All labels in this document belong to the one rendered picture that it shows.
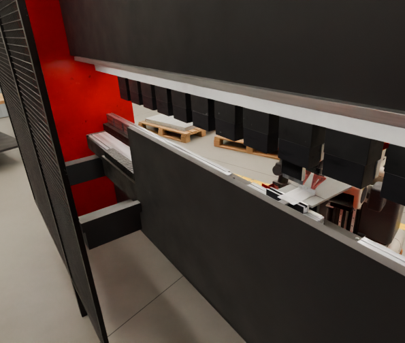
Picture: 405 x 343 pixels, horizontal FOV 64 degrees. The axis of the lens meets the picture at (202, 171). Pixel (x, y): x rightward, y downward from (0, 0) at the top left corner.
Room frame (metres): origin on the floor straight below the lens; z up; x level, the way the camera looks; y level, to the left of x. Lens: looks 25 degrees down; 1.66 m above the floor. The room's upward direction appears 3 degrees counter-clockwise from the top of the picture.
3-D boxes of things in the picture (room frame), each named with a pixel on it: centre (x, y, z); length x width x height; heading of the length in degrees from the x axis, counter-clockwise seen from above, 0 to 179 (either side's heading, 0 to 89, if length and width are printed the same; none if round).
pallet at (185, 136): (5.42, 0.37, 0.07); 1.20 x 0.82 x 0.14; 46
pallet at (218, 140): (4.46, -0.92, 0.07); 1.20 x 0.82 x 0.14; 51
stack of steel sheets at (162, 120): (5.42, 0.37, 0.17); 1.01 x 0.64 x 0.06; 46
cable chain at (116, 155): (1.56, 0.40, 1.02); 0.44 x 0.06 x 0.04; 34
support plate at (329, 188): (1.22, -0.48, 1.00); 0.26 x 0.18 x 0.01; 124
